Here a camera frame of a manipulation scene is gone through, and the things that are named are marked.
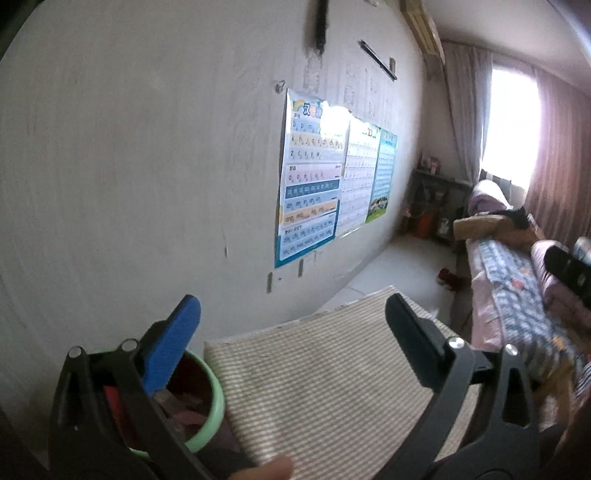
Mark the brown pillow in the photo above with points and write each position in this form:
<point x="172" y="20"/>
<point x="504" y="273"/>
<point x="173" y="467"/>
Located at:
<point x="500" y="228"/>

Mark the bed with plaid sheet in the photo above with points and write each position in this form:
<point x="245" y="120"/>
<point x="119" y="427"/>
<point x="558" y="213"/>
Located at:
<point x="507" y="308"/>

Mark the white chart wall poster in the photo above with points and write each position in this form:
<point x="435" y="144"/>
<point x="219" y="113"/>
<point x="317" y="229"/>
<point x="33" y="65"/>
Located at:
<point x="358" y="176"/>

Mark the maroon snack bag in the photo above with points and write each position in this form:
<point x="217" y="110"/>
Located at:
<point x="185" y="414"/>

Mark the pink folded quilt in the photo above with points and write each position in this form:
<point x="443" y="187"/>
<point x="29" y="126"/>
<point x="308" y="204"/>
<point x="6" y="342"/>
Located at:
<point x="559" y="301"/>

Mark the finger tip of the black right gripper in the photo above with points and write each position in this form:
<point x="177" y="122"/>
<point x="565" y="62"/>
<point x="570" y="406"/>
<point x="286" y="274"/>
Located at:
<point x="573" y="273"/>

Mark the pink window curtain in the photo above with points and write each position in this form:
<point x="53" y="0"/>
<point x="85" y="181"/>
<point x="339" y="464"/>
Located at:
<point x="559" y="193"/>

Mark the person left hand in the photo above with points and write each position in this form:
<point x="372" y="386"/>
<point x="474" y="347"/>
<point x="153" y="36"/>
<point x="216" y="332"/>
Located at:
<point x="280" y="468"/>

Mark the wall air conditioner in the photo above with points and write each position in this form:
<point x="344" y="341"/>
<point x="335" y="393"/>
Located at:
<point x="424" y="29"/>

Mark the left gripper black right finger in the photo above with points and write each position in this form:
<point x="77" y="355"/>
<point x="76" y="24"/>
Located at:
<point x="502" y="438"/>

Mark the striped woven table mat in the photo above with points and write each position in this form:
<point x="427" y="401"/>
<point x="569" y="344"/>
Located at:
<point x="333" y="391"/>

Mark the green red trash bin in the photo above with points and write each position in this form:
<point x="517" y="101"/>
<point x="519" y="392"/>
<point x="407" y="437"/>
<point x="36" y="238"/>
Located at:
<point x="179" y="385"/>

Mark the blue green wall poster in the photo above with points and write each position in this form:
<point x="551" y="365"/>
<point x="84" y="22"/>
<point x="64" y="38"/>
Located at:
<point x="381" y="191"/>

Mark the red slippers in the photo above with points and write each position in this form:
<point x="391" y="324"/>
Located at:
<point x="451" y="280"/>

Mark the blue pinyin wall poster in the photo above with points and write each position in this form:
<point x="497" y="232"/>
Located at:
<point x="314" y="155"/>

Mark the dark shelf cabinet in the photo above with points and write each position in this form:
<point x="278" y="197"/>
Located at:
<point x="433" y="203"/>

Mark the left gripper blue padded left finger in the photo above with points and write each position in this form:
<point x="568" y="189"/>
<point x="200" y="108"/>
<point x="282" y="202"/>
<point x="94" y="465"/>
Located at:
<point x="78" y="444"/>

